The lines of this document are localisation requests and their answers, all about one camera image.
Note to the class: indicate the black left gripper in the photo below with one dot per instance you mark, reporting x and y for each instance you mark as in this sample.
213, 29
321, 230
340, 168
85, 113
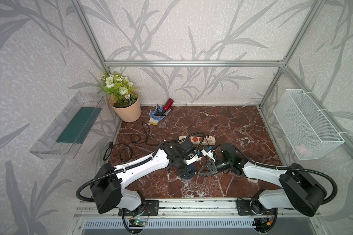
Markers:
185, 173

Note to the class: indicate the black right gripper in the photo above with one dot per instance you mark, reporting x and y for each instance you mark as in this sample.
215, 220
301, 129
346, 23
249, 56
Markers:
213, 168

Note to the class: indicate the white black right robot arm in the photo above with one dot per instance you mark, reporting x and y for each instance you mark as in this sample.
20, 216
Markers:
301, 189

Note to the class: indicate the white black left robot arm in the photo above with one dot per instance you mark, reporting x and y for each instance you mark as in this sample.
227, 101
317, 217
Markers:
108, 189

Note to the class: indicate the beige red power strip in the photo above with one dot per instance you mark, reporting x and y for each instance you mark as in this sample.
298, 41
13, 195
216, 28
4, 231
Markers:
196, 140

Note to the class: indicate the white blue dotted glove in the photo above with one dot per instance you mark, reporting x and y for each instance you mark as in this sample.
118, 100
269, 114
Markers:
154, 120

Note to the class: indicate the beige ribbed flower pot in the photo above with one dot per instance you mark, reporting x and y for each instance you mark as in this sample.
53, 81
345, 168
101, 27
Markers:
128, 114

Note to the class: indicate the green white artificial flowers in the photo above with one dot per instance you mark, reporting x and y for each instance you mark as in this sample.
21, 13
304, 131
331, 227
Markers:
120, 88

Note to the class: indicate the pink item in basket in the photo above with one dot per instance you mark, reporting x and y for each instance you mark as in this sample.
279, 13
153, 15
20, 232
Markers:
302, 150

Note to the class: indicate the green mat in shelf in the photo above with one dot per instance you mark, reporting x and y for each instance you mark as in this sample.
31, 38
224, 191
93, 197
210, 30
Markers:
79, 127

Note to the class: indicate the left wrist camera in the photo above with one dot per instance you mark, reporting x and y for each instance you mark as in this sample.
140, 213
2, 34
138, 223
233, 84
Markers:
197, 157

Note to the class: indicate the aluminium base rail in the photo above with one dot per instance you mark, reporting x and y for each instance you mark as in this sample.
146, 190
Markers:
192, 213

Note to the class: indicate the white wire mesh basket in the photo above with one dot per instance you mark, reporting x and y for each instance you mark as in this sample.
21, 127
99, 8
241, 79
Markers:
304, 123

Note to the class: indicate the clear plastic wall shelf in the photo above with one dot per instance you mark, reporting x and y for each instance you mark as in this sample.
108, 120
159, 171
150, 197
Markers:
46, 146

